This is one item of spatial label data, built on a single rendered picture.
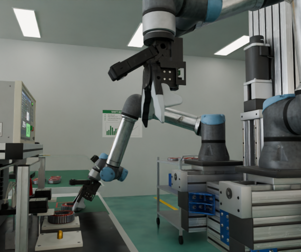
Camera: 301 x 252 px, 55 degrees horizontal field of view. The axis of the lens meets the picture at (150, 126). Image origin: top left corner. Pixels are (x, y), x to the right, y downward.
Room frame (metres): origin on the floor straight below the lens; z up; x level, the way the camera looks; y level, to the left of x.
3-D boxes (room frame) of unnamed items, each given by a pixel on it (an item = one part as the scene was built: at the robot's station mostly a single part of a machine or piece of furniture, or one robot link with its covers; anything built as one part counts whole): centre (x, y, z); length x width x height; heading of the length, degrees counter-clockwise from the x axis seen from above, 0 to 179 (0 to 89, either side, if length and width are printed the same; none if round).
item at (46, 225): (1.29, 0.39, 0.78); 0.15 x 0.15 x 0.01; 16
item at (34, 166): (1.14, 0.45, 1.03); 0.62 x 0.01 x 0.03; 16
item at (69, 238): (1.05, 0.32, 0.78); 0.15 x 0.15 x 0.01; 16
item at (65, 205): (1.64, 0.44, 0.77); 0.11 x 0.11 x 0.04
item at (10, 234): (1.01, 0.46, 0.80); 0.08 x 0.05 x 0.06; 16
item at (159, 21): (0.64, -0.02, 1.37); 0.08 x 0.08 x 0.05
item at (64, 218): (1.29, 0.39, 0.80); 0.11 x 0.11 x 0.04
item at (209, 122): (1.44, -0.31, 1.20); 0.13 x 0.12 x 0.14; 168
